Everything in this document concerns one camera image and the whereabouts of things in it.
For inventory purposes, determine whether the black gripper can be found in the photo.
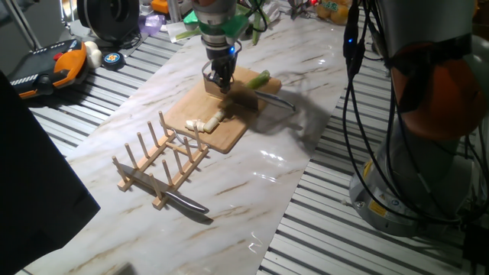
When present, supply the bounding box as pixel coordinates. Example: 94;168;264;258
206;46;238;95

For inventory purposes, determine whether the steel cleaver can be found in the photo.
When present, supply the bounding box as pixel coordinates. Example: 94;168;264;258
203;72;297;113

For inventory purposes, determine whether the single white green scallion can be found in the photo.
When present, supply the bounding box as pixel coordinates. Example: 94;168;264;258
245;70;271;91

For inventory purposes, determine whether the wooden cutting board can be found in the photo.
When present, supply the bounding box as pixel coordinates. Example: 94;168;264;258
163;60;283;154

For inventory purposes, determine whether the long white scallion piece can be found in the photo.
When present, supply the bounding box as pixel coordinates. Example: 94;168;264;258
203;116;221;134

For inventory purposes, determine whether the purple plastic bag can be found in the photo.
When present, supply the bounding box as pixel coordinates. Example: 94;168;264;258
137;13;166;37

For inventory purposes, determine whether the orange plastic tool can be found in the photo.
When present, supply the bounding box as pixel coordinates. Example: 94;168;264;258
150;0;170;15

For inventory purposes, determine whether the wooden peg rack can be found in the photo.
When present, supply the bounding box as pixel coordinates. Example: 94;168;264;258
111;110;210;211

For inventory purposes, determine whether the round blue black tape measure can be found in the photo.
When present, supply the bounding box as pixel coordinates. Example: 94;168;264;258
102;52;126;71

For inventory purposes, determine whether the clear bag of yellow fruit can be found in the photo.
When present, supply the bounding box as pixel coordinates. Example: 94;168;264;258
315;0;352;26

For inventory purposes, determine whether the pointed steel kitchen knife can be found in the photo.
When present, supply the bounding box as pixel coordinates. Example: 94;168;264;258
117;163;210;215

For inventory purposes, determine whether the black round spool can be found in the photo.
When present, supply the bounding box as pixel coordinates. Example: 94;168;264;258
76;0;141;43

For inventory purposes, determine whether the small white rounded object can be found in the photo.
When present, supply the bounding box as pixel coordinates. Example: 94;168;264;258
83;40;103;70

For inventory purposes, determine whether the marble pattern table mat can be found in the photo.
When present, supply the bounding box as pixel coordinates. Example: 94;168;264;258
22;15;364;275

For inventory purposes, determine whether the orange black teach pendant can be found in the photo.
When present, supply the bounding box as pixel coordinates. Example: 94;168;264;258
7;38;89;100

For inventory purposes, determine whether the green wrist mount plate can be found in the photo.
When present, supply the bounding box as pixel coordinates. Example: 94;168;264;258
183;10;250;40

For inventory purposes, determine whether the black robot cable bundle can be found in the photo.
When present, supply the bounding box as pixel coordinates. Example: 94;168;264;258
244;0;489;230

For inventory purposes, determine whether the upright aluminium frame post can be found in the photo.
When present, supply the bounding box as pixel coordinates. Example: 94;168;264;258
6;0;43;50

